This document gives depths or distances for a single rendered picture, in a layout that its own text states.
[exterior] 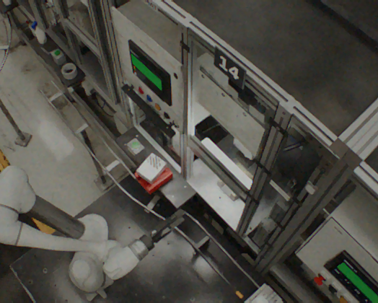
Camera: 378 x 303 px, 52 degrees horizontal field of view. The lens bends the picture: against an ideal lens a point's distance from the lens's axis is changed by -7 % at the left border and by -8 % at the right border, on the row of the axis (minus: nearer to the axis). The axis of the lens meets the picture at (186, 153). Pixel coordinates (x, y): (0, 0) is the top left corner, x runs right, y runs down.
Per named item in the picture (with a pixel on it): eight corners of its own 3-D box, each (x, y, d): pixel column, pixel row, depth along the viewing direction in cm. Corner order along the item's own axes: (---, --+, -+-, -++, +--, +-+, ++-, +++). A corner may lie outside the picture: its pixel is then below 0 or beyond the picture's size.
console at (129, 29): (120, 81, 193) (105, 10, 152) (166, 50, 202) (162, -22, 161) (177, 138, 178) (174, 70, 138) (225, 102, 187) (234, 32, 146)
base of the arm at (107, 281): (93, 308, 209) (91, 306, 204) (69, 277, 217) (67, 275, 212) (119, 287, 214) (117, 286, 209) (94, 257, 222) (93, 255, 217)
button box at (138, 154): (128, 154, 226) (126, 143, 216) (140, 146, 229) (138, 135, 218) (137, 164, 224) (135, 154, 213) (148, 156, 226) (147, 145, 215)
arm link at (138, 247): (138, 258, 174) (149, 249, 176) (125, 243, 177) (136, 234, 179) (141, 262, 182) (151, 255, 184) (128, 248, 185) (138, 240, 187)
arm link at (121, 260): (129, 247, 173) (121, 240, 185) (101, 269, 168) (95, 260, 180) (143, 265, 176) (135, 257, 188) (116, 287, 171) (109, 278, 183)
